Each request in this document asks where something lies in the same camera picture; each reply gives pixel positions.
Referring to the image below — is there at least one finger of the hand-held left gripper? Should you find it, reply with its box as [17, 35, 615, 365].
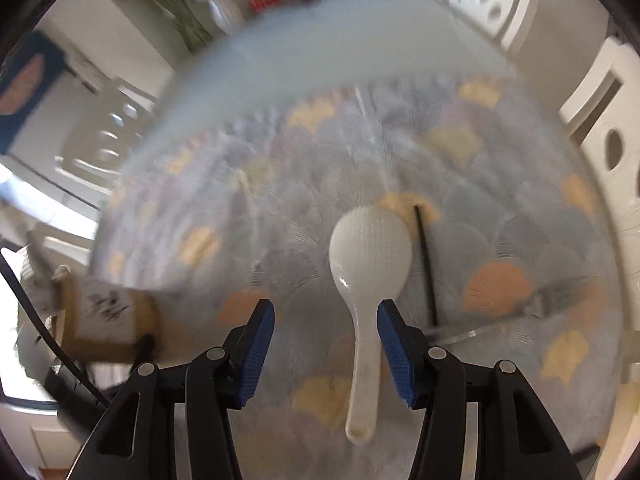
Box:
[130, 332, 160, 366]

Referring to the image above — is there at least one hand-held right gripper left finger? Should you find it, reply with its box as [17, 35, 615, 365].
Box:
[67, 299, 276, 480]

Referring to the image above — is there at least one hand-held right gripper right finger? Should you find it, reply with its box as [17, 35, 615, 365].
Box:
[377, 299, 583, 480]

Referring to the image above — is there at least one wooden cup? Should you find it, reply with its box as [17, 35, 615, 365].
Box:
[59, 275, 162, 362]

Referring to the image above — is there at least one white rice paddle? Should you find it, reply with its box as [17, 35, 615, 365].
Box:
[329, 205, 414, 446]

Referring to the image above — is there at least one black chopstick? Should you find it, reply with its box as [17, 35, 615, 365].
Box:
[412, 204, 440, 327]

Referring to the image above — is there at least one metal fork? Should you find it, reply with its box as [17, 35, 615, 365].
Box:
[424, 284, 557, 347]

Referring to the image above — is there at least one patterned tablecloth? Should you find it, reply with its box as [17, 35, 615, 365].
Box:
[92, 75, 622, 480]

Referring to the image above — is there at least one blue hanging cloth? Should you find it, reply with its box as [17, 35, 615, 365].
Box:
[0, 30, 67, 157]

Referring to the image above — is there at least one white vase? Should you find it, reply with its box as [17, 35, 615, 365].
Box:
[207, 0, 242, 32]

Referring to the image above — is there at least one black cable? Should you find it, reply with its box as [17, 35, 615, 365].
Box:
[0, 247, 110, 407]

